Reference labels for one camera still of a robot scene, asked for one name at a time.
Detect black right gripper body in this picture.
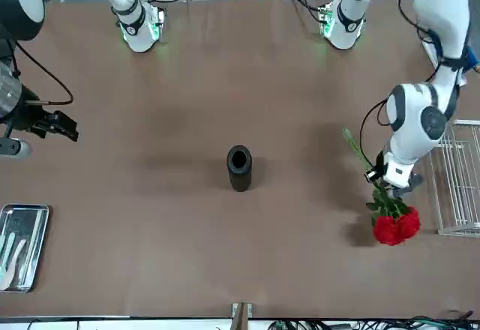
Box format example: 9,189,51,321
3,85,45,131

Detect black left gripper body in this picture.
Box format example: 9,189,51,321
388,174,425,199

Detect red rose bouquet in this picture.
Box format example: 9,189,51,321
342,127,422,247

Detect black cylindrical vase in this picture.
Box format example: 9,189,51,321
226,144,253,193

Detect metal tray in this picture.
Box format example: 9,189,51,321
0,204,50,293

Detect metal chopsticks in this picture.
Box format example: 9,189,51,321
16,209,43,285

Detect light green fork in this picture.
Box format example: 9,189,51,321
0,232,16,277

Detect beige wooden spoon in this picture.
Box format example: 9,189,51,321
0,238,28,290

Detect blue-topped white stand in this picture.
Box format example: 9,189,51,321
421,39,480,88

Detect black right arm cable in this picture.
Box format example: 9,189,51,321
14,40,74,106

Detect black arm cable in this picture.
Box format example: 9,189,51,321
14,40,74,106
358,0,470,176

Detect white wire basket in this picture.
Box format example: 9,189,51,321
423,119,480,238

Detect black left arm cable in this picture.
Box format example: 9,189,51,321
358,0,470,176

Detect aluminium frame post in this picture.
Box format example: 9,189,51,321
231,301,253,330

